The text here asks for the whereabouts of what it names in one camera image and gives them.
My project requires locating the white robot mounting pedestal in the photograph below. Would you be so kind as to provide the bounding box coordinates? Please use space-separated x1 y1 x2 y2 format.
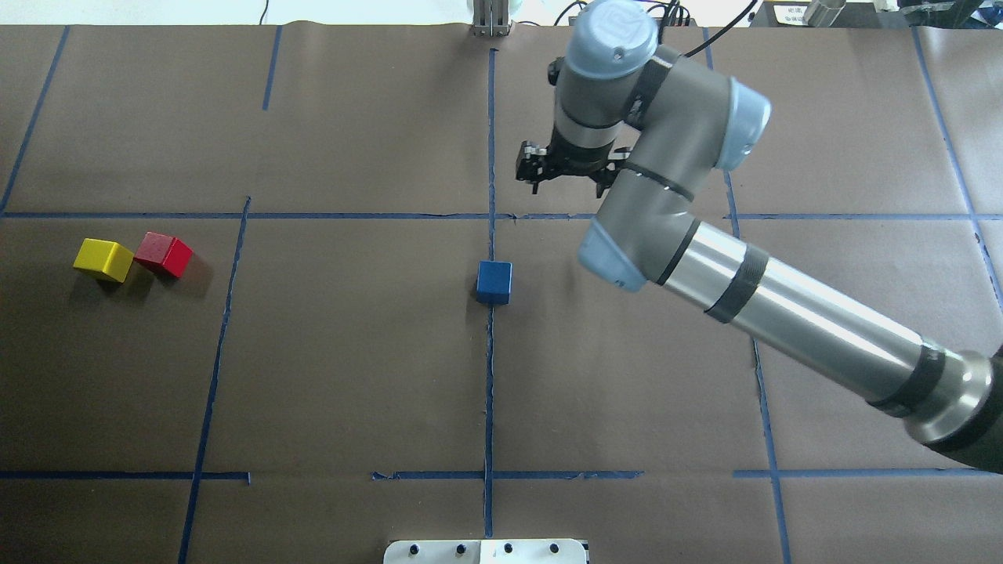
382 538 591 563

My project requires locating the yellow wooden cube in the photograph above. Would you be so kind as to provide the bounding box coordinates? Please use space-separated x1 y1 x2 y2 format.
72 238 135 284

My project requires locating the metal cup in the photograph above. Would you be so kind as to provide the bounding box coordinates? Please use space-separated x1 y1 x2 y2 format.
802 0 848 28

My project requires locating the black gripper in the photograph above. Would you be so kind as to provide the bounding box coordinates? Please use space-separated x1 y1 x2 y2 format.
515 129 632 197

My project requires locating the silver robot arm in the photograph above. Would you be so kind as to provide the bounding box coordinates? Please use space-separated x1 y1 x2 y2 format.
516 1 1002 472

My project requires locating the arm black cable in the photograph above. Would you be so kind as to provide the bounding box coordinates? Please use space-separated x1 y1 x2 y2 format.
658 0 761 60

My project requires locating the blue wooden cube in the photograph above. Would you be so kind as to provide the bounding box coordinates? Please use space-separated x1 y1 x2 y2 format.
474 260 513 305

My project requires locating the aluminium frame post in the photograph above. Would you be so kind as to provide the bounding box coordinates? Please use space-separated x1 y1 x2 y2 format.
467 0 513 37

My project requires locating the red wooden cube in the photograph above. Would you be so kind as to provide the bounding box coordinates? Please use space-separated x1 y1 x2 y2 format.
133 231 194 279

